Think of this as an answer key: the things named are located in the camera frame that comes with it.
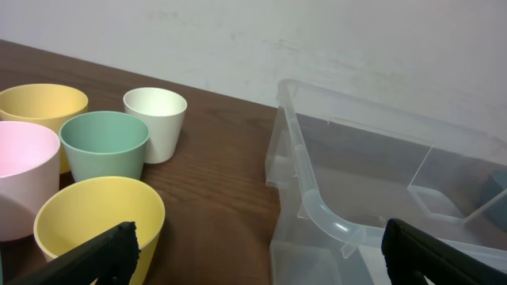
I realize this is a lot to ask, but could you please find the yellow cup near gripper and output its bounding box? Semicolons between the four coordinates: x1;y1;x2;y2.
33;177;166;285

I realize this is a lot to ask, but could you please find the green cup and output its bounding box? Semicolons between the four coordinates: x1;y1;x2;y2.
59;111;150;182

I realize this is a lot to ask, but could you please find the pink cup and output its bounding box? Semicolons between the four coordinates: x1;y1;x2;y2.
1;121;60;241

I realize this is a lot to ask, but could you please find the cream white cup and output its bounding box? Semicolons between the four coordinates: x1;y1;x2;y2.
123;87;188;164

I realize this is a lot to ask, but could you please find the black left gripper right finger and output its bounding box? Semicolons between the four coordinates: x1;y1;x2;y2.
381;218;506;285

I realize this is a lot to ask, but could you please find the yellow cup far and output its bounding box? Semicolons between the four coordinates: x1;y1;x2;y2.
1;83;89;177

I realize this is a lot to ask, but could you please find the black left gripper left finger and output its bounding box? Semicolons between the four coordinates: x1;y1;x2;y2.
9;222;140;285

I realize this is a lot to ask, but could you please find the clear plastic storage bin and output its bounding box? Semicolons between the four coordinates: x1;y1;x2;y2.
265;79;506;285

